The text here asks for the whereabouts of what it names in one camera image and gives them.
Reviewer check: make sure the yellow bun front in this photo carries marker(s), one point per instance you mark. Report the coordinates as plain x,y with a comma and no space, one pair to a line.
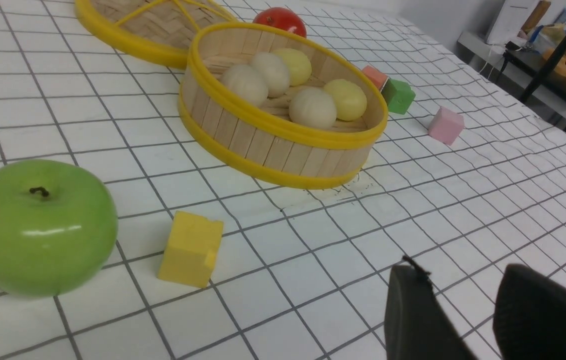
350,100

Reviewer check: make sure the green apple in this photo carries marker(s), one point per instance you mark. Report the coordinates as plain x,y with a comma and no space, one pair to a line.
58,227

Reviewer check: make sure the green foam cube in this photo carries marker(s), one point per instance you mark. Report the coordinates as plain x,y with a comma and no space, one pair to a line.
398,96

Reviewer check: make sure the white bun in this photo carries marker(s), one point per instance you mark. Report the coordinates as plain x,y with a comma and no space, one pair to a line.
245,82
274,71
313,108

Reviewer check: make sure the white bun front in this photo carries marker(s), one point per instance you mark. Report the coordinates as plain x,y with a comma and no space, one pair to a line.
313,108

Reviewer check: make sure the orange foam cube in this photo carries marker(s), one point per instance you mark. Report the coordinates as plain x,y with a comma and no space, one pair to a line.
377,77

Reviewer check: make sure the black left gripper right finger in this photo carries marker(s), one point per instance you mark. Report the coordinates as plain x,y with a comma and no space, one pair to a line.
529,322

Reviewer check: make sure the white box on table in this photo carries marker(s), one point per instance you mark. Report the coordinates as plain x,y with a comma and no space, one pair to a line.
507,24

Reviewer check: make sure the yellow bun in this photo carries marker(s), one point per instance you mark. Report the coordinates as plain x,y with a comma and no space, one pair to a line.
298,64
350,100

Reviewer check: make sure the yellow foam cube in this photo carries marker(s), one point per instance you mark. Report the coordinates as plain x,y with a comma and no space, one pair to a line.
191,251

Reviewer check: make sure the pink foam cube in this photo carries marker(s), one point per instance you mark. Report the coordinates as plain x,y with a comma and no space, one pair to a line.
446,126

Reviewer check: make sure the red tomato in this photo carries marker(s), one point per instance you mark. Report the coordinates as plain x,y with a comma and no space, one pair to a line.
283,19

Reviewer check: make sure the bamboo steamer tray yellow rim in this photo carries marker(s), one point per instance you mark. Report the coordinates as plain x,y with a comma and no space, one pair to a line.
262,142

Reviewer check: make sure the woven bamboo steamer lid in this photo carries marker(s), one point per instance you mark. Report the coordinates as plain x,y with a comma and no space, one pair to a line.
157,31

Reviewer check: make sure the black stand with tray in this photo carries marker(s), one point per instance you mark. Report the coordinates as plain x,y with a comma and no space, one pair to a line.
546,69

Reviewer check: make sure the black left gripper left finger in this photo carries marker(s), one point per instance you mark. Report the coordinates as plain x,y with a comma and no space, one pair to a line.
415,326

